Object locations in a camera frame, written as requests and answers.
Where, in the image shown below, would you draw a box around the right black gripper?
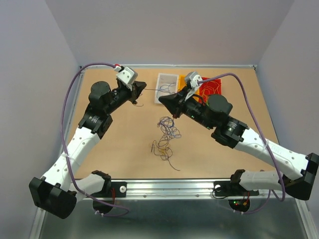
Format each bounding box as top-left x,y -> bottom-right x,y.
158,86 -> 212,129

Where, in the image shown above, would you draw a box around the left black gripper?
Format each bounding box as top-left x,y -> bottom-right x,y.
105,81 -> 147,115

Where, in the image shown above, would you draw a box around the blue wire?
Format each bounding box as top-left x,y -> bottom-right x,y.
156,82 -> 177,98

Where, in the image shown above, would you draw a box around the yellow wires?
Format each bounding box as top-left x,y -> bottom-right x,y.
200,79 -> 222,100

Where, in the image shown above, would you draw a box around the coloured wire bundle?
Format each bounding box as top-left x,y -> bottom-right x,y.
133,88 -> 182,172

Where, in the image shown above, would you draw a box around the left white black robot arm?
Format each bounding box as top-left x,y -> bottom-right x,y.
29,81 -> 147,219

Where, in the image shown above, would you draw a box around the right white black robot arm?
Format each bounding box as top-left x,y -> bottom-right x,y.
159,90 -> 319,201

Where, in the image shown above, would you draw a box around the white plastic bin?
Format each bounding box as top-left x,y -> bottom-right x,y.
155,73 -> 179,104

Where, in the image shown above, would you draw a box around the yellow plastic bin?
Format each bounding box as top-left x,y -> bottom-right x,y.
177,75 -> 187,102

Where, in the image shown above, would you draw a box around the red plastic bin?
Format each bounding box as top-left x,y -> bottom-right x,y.
199,79 -> 221,102

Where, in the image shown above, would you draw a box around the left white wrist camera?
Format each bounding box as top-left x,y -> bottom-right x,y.
114,64 -> 138,91

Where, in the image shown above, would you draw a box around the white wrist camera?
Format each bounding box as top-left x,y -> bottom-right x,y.
114,64 -> 138,91
184,71 -> 202,101

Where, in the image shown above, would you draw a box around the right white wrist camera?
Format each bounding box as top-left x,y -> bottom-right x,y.
184,71 -> 202,101

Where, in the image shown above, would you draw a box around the aluminium front rail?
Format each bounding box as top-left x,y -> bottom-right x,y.
39,177 -> 307,200

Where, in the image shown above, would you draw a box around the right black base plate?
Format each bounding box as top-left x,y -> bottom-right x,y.
214,180 -> 260,197

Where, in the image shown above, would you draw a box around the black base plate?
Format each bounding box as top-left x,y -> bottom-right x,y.
99,181 -> 128,198
214,180 -> 260,197

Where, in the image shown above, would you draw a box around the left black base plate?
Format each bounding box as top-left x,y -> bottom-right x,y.
99,181 -> 128,198

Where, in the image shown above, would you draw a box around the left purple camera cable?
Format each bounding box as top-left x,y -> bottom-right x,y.
60,62 -> 130,217

